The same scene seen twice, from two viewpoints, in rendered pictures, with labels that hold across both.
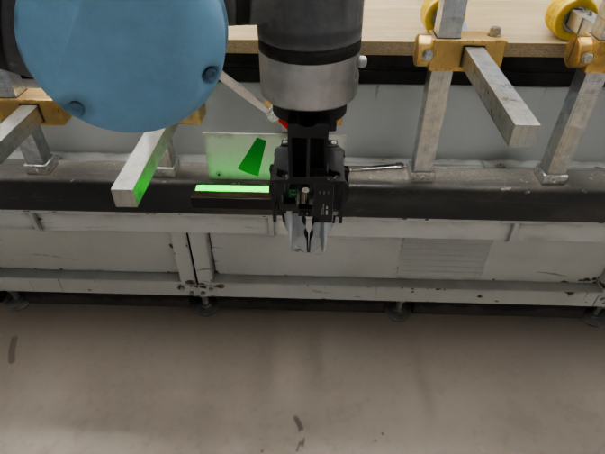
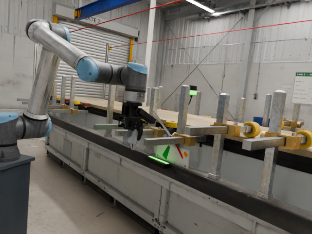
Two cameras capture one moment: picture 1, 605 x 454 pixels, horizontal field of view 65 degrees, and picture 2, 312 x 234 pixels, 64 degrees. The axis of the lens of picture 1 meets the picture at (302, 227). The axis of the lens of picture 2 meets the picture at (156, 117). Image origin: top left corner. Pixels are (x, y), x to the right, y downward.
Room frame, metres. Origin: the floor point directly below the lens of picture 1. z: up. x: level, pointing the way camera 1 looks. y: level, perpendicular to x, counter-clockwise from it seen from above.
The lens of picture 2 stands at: (-0.26, -0.87, 1.08)
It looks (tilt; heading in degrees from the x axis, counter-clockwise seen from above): 5 degrees down; 47
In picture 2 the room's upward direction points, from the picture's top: 6 degrees clockwise
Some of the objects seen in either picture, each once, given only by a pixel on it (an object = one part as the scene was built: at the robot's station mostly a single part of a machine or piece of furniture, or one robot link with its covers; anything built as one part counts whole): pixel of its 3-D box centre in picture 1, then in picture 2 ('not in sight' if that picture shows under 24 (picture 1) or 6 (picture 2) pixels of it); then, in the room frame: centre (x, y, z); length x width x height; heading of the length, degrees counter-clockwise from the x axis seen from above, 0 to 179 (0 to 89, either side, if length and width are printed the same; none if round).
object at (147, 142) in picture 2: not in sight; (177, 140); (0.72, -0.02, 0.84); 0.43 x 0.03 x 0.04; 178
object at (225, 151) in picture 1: (275, 158); (171, 153); (0.76, 0.05, 0.75); 0.26 x 0.01 x 0.10; 88
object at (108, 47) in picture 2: not in sight; (106, 77); (1.99, 2.79, 1.25); 0.15 x 0.08 x 1.10; 88
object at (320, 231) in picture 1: (321, 232); (132, 140); (0.42, -0.02, 0.86); 0.06 x 0.03 x 0.09; 178
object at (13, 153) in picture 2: not in sight; (2, 149); (0.10, 0.81, 0.65); 0.19 x 0.19 x 0.10
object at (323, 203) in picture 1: (309, 155); (132, 116); (0.41, -0.01, 0.97); 0.09 x 0.08 x 0.12; 178
